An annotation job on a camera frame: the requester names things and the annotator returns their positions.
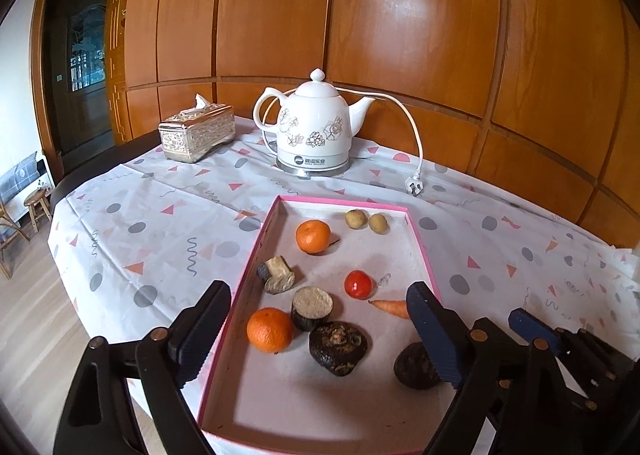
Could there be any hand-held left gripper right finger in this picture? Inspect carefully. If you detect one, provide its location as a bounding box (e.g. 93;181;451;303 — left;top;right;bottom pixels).
405;281;576;455

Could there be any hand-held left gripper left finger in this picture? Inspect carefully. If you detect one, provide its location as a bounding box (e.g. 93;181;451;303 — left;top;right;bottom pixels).
52;280;233;455

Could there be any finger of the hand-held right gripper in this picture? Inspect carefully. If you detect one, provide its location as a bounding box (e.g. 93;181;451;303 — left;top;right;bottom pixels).
508;309;633;386
557;365;638;416

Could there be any red tomato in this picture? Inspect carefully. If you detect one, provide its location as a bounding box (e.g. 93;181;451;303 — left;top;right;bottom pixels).
344;270;376;300

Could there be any pink cardboard box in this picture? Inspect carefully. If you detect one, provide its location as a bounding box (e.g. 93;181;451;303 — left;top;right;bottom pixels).
196;194;443;453

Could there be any orange with stem twig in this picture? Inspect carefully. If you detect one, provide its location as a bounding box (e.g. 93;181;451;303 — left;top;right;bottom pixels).
295;219;342;256

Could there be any small carrot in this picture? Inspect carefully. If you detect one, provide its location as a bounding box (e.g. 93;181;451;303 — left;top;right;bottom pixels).
368;299;411;320

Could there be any silver kettle base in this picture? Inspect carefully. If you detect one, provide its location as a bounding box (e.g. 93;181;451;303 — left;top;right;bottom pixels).
276;155;352;180

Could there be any silver embossed tissue box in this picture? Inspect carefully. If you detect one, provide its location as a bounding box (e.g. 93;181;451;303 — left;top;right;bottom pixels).
158;94;236;164

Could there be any small wooden stool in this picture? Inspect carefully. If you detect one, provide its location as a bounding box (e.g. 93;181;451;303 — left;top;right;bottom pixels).
24;189;52;233

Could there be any wooden chair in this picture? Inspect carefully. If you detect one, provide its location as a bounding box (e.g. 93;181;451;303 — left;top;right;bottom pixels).
0;200;29;281

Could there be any white floral ceramic kettle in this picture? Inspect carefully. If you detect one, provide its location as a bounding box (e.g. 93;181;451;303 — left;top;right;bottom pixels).
252;68;377;171

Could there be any dark wooden door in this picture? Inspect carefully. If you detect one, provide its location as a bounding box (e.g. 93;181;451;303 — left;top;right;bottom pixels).
47;0;117;161

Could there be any white power cable with plug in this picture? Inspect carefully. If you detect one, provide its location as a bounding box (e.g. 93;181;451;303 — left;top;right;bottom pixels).
345;91;426;197

